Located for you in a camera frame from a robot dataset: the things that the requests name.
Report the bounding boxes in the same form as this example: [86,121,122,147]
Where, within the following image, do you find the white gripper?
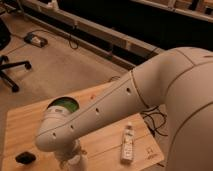
[54,140,87,167]

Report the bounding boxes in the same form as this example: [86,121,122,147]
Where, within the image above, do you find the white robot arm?
[35,47,213,171]

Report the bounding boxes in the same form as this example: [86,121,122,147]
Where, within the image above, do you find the green ceramic bowl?
[49,97,79,113]

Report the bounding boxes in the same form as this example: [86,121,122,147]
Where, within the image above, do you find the black eraser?
[15,151,36,165]

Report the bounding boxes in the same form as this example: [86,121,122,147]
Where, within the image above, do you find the white plastic bottle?
[120,122,134,164]

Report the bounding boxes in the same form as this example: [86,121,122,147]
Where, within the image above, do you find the power strip on floor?
[24,33,48,48]

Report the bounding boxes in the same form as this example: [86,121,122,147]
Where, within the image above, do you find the black office chair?
[0,18,31,92]

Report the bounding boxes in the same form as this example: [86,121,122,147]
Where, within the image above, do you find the black cables beside table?
[141,105,169,138]

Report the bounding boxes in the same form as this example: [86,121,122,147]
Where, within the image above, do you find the black floor cable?
[9,19,80,51]

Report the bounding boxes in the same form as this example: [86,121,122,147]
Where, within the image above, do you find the long metal rail frame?
[20,0,164,68]

